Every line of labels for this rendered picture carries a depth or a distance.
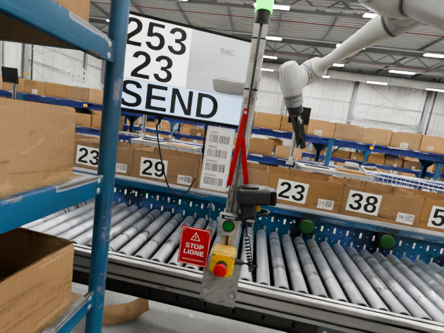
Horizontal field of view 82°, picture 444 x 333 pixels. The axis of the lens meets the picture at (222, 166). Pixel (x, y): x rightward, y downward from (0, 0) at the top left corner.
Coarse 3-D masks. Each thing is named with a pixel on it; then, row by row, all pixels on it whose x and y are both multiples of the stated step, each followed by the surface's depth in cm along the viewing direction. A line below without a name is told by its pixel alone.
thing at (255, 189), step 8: (248, 184) 77; (256, 184) 77; (240, 192) 73; (248, 192) 73; (256, 192) 73; (264, 192) 72; (272, 192) 72; (240, 200) 74; (248, 200) 73; (256, 200) 73; (264, 200) 73; (272, 200) 73; (240, 208) 76; (248, 208) 75; (256, 208) 76; (240, 216) 76; (248, 216) 75
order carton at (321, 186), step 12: (276, 168) 165; (288, 168) 164; (276, 180) 137; (300, 180) 136; (312, 180) 135; (324, 180) 162; (336, 180) 146; (312, 192) 136; (324, 192) 135; (336, 192) 134; (288, 204) 138; (300, 204) 137; (312, 204) 136; (336, 204) 135
